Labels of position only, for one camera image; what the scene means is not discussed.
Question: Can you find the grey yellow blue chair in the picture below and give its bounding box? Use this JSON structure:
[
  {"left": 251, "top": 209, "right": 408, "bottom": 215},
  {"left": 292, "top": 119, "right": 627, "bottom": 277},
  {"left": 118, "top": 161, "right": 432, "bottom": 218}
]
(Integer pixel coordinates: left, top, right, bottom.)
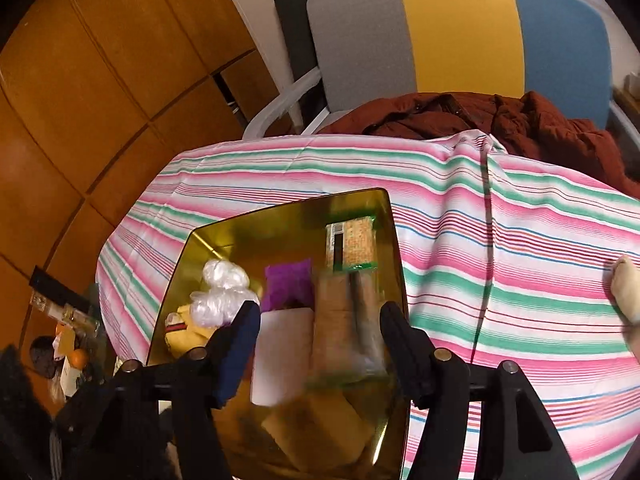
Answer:
[{"left": 242, "top": 0, "right": 640, "bottom": 138}]

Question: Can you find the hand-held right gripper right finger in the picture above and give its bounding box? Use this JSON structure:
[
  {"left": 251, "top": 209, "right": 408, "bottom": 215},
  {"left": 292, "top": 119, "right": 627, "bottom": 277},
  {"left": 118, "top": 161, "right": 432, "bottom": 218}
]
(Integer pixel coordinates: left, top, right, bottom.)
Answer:
[{"left": 380, "top": 302, "right": 568, "bottom": 480}]

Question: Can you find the yellow scouring sponge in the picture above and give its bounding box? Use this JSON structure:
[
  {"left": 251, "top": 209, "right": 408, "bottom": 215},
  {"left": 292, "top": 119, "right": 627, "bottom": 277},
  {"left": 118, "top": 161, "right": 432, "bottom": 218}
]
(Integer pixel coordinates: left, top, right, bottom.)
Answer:
[{"left": 261, "top": 391, "right": 377, "bottom": 472}]

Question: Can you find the long cracker packet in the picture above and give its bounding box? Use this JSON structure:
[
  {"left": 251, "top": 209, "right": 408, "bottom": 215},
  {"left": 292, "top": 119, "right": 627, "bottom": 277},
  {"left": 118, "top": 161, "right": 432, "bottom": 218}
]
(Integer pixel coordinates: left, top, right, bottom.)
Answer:
[{"left": 307, "top": 267, "right": 388, "bottom": 391}]

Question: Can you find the black flat box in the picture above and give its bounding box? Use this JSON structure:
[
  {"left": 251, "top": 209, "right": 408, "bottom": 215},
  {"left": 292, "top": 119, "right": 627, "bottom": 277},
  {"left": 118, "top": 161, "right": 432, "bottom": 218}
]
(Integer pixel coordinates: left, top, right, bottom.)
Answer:
[{"left": 29, "top": 266, "right": 83, "bottom": 313}]

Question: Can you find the yellow soft toy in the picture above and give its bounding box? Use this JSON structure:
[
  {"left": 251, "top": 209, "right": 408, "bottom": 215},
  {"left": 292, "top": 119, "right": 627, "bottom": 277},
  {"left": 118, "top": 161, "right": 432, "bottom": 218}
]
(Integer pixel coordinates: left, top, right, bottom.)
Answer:
[{"left": 164, "top": 304, "right": 221, "bottom": 358}]

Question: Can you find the maroon jacket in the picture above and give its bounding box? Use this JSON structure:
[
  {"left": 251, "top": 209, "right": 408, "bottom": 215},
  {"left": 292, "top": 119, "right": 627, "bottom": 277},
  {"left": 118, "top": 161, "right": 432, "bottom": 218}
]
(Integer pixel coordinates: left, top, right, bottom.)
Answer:
[{"left": 320, "top": 91, "right": 640, "bottom": 196}]

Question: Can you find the golden metal tray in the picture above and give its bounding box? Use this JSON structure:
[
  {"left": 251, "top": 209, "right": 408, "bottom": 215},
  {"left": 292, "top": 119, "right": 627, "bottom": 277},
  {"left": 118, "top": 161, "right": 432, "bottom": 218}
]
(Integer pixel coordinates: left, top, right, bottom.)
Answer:
[{"left": 145, "top": 187, "right": 411, "bottom": 480}]

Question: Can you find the striped pink green tablecloth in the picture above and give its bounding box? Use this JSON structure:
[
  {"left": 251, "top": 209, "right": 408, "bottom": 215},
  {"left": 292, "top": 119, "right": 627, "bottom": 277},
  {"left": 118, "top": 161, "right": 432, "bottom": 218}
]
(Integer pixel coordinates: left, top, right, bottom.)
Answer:
[{"left": 95, "top": 130, "right": 640, "bottom": 480}]

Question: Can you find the wooden panelled cabinet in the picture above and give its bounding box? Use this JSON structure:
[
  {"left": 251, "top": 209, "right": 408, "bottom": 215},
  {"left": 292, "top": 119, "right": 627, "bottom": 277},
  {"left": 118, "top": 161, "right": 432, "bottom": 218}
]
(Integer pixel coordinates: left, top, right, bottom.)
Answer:
[{"left": 0, "top": 0, "right": 296, "bottom": 376}]

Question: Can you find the beige wrapped packet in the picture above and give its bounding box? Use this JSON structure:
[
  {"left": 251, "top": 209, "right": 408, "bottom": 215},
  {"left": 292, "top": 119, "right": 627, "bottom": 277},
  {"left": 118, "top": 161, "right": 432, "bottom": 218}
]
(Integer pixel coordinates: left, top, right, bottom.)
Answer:
[{"left": 610, "top": 255, "right": 640, "bottom": 356}]

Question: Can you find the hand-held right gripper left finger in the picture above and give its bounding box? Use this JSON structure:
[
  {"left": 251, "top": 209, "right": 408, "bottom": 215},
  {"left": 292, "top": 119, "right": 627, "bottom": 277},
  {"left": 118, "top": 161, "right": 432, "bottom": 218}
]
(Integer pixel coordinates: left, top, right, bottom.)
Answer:
[{"left": 55, "top": 301, "right": 261, "bottom": 480}]

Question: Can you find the clear plastic wrap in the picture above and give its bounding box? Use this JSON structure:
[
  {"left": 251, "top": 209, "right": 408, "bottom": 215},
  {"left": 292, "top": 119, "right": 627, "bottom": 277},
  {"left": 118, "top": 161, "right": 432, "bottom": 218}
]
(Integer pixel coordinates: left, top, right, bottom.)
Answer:
[
  {"left": 202, "top": 259, "right": 248, "bottom": 291},
  {"left": 190, "top": 287, "right": 261, "bottom": 326}
]

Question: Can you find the purple snack packet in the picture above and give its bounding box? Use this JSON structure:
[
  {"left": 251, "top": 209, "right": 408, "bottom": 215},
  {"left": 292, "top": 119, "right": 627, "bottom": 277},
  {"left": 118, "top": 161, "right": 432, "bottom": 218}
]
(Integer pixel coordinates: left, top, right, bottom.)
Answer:
[{"left": 261, "top": 259, "right": 315, "bottom": 311}]

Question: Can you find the white foam block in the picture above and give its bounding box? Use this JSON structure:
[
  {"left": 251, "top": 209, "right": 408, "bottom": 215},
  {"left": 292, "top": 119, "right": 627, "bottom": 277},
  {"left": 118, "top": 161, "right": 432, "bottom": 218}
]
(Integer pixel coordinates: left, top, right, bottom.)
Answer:
[{"left": 250, "top": 307, "right": 315, "bottom": 407}]

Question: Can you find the small cracker packet green band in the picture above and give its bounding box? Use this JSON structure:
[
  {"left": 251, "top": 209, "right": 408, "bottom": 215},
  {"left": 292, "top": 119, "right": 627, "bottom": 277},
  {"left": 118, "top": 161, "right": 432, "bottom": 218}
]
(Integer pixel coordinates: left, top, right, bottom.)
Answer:
[{"left": 325, "top": 215, "right": 377, "bottom": 271}]

